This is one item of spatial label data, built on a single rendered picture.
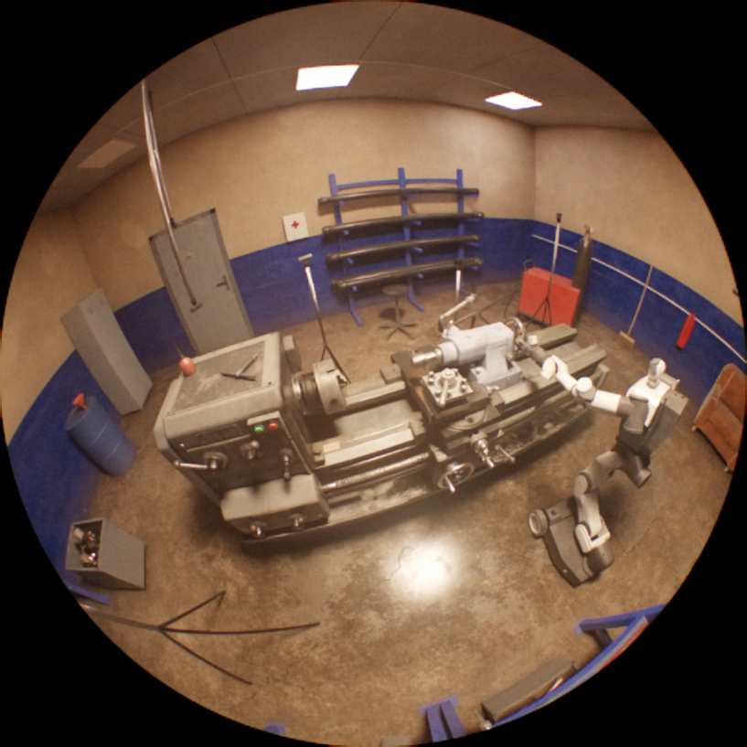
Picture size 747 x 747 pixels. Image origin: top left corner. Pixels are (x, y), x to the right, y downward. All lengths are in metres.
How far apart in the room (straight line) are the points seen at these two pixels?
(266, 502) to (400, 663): 1.31
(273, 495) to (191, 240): 3.59
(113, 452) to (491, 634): 3.91
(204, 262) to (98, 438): 2.71
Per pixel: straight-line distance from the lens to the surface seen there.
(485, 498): 2.14
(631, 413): 1.24
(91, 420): 3.51
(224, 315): 4.37
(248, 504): 1.38
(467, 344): 1.36
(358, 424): 1.54
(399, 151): 4.34
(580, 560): 2.09
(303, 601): 2.02
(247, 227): 4.02
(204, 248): 4.14
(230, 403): 1.02
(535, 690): 1.90
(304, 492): 1.29
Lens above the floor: 1.91
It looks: 39 degrees down
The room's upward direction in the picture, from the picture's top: 8 degrees counter-clockwise
